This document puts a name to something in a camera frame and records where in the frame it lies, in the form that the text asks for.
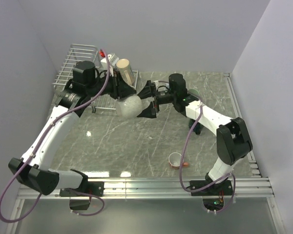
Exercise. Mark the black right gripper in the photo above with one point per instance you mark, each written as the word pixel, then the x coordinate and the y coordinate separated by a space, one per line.
pixel 150 111

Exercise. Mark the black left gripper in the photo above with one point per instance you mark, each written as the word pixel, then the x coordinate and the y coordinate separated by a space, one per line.
pixel 120 88

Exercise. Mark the cream speckled mug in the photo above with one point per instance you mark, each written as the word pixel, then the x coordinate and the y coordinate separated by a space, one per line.
pixel 129 107

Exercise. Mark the tall beige dragon mug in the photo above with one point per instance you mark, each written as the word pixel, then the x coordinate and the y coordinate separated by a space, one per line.
pixel 124 67

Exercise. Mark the dark green mug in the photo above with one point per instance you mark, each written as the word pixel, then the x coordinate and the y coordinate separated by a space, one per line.
pixel 197 128

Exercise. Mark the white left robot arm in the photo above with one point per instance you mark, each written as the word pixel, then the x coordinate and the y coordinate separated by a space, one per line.
pixel 33 168

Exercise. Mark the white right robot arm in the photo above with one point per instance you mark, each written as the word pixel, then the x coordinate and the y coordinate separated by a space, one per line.
pixel 233 141

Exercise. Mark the light green cup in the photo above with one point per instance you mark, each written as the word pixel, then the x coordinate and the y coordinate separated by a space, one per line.
pixel 194 92

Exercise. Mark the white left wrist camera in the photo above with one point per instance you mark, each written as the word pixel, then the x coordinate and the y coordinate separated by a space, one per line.
pixel 112 58

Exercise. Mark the silver wire dish rack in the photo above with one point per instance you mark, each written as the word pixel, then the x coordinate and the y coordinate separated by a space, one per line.
pixel 78 79

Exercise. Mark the pink cup with red handle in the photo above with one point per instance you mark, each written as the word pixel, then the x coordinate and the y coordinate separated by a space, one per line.
pixel 174 161

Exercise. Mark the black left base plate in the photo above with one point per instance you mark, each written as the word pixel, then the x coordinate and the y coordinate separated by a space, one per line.
pixel 90 188

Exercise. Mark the aluminium front rail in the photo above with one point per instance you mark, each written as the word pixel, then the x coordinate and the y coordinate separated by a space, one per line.
pixel 158 188

